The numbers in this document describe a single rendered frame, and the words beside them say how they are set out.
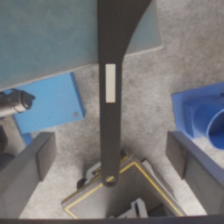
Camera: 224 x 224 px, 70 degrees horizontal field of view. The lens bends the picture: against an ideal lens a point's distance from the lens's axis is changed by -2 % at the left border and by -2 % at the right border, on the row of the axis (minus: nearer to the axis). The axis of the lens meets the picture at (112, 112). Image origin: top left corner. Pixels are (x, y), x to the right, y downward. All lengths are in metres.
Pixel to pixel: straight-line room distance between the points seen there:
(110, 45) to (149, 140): 1.30
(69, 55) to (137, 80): 1.11
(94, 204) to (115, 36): 1.27
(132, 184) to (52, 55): 1.13
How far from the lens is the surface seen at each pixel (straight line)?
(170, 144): 0.16
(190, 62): 1.44
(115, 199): 1.35
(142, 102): 1.35
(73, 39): 0.24
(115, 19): 0.23
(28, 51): 0.25
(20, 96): 0.89
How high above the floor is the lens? 1.29
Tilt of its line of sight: 74 degrees down
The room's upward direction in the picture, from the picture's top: 175 degrees clockwise
